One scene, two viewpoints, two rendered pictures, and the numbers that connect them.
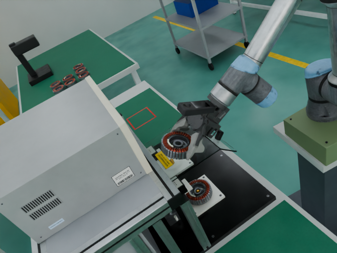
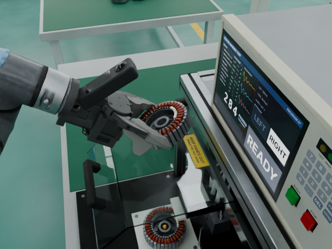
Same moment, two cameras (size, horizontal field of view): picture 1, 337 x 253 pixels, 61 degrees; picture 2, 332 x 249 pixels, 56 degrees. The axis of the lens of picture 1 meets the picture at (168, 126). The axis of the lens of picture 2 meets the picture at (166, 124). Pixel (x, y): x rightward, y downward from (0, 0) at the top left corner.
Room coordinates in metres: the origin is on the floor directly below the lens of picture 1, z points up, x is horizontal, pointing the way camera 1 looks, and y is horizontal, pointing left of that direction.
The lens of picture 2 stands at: (1.18, -0.02, 1.55)
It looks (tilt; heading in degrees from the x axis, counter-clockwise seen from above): 43 degrees down; 178
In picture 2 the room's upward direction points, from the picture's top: straight up
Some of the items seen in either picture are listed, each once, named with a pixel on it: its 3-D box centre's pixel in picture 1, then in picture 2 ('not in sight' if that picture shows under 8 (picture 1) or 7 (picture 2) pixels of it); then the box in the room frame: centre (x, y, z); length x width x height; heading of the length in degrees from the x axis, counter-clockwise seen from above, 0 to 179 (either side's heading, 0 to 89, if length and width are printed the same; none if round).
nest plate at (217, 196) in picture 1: (199, 195); (164, 232); (0.76, 0.00, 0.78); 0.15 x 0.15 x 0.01; 13
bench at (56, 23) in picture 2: not in sight; (118, 18); (-1.48, -0.33, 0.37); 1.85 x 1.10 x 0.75; 13
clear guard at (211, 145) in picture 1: (179, 153); (168, 171); (0.77, 0.00, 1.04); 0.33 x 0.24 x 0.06; 103
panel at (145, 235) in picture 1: (123, 191); not in sight; (0.82, 0.27, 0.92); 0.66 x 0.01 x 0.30; 13
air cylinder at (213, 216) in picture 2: (169, 212); (216, 215); (0.73, 0.14, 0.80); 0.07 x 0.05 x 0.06; 13
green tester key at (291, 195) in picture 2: not in sight; (293, 196); (0.93, 0.17, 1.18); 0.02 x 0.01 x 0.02; 13
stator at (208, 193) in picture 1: (198, 191); (164, 228); (0.76, 0.00, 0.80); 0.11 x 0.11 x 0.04
